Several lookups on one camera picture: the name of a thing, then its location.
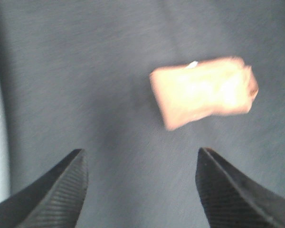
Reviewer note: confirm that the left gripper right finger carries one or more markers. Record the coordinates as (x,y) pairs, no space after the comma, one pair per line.
(231,199)

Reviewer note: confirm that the brown towel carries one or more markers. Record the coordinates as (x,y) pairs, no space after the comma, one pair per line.
(186,93)

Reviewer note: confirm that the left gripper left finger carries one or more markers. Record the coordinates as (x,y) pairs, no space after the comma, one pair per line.
(54,200)

